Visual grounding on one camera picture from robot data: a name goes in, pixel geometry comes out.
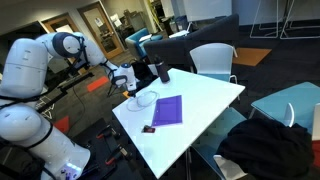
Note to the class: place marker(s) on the white metal frame stand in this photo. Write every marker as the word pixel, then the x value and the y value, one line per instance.
pixel 283 33
pixel 253 26

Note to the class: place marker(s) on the black jacket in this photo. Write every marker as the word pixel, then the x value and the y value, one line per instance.
pixel 266 150

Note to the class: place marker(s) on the dark grey sofa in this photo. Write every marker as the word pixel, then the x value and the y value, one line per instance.
pixel 206 33

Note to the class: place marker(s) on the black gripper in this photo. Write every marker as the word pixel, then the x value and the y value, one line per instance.
pixel 132 86

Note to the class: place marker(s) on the blue bin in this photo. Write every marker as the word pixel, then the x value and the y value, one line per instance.
pixel 181 23

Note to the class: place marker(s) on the purple plastic folder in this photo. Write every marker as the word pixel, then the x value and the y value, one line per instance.
pixel 168 111

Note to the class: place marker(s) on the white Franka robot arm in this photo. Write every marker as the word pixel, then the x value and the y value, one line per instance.
pixel 23 66

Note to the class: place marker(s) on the small red key fob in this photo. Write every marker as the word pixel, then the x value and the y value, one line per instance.
pixel 149 129

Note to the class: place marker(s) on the small white table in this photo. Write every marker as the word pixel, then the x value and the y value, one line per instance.
pixel 179 33

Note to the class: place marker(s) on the white whiteboard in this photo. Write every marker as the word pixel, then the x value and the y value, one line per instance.
pixel 206 8

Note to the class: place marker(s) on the wooden door with window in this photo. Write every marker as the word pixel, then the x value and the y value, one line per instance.
pixel 61 23
pixel 106 36

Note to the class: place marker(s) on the teal armchair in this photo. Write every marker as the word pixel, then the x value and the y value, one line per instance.
pixel 140 38

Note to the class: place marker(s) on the teal table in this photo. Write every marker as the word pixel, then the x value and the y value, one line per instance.
pixel 293 96

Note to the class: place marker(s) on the black robot stand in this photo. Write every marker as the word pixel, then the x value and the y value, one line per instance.
pixel 100 150

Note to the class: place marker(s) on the black bag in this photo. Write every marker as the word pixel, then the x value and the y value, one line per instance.
pixel 143 71

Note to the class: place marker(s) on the dark insulated water bottle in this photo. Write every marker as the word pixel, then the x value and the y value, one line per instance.
pixel 163 71

